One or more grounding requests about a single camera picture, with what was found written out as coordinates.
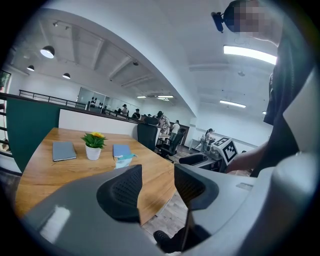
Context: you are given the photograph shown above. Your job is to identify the grey notebook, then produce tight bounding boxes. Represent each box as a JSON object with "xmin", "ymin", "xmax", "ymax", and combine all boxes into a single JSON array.
[{"xmin": 52, "ymin": 141, "xmax": 77, "ymax": 163}]

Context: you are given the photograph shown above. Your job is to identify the person's head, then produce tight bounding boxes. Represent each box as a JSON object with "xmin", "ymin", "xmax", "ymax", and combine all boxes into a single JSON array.
[{"xmin": 233, "ymin": 0, "xmax": 285, "ymax": 47}]

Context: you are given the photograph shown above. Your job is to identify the potted sunflower plant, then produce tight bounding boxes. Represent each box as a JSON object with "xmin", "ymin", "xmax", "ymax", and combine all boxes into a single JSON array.
[{"xmin": 80, "ymin": 131, "xmax": 108, "ymax": 161}]

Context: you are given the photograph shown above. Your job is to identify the white partition panel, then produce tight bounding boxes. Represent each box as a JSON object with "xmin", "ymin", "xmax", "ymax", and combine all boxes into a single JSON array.
[{"xmin": 58, "ymin": 109, "xmax": 140, "ymax": 141}]

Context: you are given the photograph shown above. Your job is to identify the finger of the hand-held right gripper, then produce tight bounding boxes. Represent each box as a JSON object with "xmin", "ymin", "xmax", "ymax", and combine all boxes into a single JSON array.
[{"xmin": 178, "ymin": 152, "xmax": 209, "ymax": 166}]

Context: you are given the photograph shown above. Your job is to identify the person's right forearm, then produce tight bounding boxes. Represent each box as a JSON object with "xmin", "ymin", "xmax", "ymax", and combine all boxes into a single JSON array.
[{"xmin": 226, "ymin": 141, "xmax": 272, "ymax": 176}]

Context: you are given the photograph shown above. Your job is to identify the black head camera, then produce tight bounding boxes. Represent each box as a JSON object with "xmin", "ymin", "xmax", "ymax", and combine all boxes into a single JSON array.
[{"xmin": 210, "ymin": 11, "xmax": 226, "ymax": 34}]

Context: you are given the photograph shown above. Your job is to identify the blue notebook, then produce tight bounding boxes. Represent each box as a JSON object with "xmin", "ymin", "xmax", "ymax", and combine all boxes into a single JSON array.
[{"xmin": 112, "ymin": 143, "xmax": 132, "ymax": 161}]

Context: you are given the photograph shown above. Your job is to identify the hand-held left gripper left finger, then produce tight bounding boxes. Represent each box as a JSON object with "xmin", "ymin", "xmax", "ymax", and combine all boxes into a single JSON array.
[{"xmin": 96, "ymin": 163, "xmax": 144, "ymax": 224}]

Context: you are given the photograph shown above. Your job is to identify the grey shoulder strap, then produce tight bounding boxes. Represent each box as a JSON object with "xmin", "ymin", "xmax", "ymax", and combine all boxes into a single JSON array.
[{"xmin": 282, "ymin": 67, "xmax": 320, "ymax": 156}]

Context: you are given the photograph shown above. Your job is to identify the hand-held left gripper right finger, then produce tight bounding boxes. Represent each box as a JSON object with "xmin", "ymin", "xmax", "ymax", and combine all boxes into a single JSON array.
[{"xmin": 173, "ymin": 163, "xmax": 220, "ymax": 211}]

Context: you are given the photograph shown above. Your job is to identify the person's black shirt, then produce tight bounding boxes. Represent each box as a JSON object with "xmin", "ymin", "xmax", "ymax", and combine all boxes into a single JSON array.
[{"xmin": 249, "ymin": 32, "xmax": 320, "ymax": 178}]

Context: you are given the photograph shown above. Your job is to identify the green partition panel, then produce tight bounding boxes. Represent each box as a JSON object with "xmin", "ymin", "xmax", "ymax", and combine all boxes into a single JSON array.
[{"xmin": 6, "ymin": 97, "xmax": 61, "ymax": 173}]

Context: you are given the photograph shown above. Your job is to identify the ceiling track spotlights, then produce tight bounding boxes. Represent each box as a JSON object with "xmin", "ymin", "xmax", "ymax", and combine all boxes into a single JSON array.
[{"xmin": 52, "ymin": 21, "xmax": 71, "ymax": 30}]

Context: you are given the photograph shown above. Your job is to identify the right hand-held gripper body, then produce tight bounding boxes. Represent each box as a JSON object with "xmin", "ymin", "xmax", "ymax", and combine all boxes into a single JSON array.
[{"xmin": 199, "ymin": 136, "xmax": 239, "ymax": 174}]

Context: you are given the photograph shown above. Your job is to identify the black balcony railing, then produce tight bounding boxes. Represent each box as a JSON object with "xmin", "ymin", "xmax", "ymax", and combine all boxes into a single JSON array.
[{"xmin": 19, "ymin": 89, "xmax": 87, "ymax": 111}]

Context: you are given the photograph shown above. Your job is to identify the teal translucent plastic piece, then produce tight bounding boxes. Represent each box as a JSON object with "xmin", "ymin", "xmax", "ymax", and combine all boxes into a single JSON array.
[{"xmin": 114, "ymin": 153, "xmax": 138, "ymax": 170}]

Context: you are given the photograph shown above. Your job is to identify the large black pendant lamp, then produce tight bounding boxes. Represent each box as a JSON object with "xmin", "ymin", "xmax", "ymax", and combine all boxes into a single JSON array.
[{"xmin": 39, "ymin": 45, "xmax": 56, "ymax": 59}]

